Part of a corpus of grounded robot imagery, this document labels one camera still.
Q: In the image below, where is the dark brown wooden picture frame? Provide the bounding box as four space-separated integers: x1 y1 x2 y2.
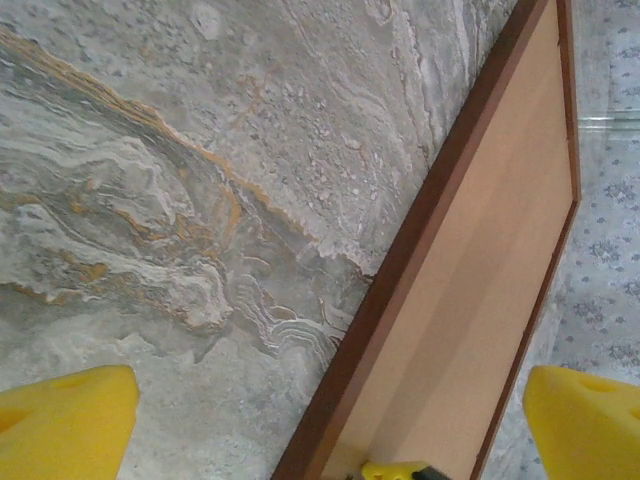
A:
269 0 582 480

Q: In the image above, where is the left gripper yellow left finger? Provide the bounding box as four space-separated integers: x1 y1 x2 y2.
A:
0 364 141 480

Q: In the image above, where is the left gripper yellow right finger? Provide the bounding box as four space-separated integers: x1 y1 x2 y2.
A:
522 364 640 480

